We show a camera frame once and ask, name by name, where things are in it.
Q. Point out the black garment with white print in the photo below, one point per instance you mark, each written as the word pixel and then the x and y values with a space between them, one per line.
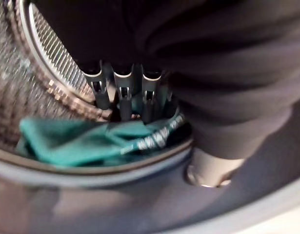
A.
pixel 164 135

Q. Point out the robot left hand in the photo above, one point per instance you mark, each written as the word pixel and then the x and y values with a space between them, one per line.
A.
pixel 179 48

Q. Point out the teal green garment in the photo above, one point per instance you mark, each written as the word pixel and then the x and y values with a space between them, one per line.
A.
pixel 74 143

